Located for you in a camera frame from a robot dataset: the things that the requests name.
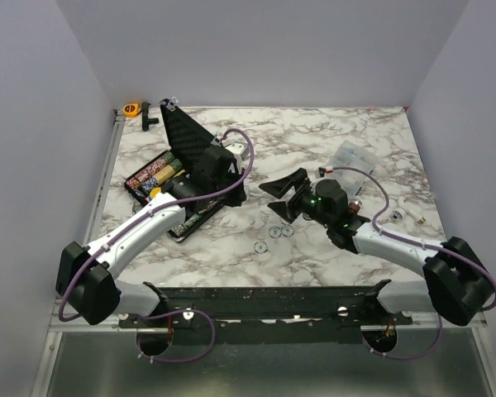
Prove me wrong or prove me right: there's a copper pipe fitting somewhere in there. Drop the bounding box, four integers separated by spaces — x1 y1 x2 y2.
348 198 363 215

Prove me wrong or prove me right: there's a black poker set case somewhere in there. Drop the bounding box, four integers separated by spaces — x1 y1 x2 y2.
123 98 249 243

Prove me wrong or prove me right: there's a yellow round button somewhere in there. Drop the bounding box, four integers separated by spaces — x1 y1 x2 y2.
150 187 161 198

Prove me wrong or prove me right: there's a purple cable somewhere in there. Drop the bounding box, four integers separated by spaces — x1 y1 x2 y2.
57 128 257 364
326 165 496 360

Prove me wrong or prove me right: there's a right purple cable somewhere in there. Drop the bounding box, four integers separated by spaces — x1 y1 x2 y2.
326 165 496 360

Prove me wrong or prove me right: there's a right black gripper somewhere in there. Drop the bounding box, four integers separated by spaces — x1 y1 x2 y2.
261 167 333 228

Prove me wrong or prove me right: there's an orange tape measure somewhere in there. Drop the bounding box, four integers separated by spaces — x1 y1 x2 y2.
122 103 141 118

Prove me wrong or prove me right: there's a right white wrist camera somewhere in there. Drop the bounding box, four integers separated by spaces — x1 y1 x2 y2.
317 166 335 179

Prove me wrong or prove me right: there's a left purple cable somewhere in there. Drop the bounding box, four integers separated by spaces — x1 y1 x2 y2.
57 128 257 364

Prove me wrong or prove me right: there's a white poker chip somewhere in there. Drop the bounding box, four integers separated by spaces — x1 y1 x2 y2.
281 225 294 237
269 227 282 238
254 241 268 254

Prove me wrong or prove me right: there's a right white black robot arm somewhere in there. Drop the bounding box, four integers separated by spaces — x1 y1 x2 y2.
260 168 496 326

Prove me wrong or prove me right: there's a clear plastic box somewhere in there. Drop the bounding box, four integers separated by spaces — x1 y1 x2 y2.
327 141 379 197

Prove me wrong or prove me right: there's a black mounting rail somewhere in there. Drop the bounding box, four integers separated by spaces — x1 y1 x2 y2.
119 286 412 346

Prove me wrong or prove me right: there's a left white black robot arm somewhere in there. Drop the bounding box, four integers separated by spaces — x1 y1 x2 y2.
55 142 254 327

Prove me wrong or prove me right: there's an aluminium side rail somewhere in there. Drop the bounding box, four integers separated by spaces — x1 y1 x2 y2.
47 108 127 332

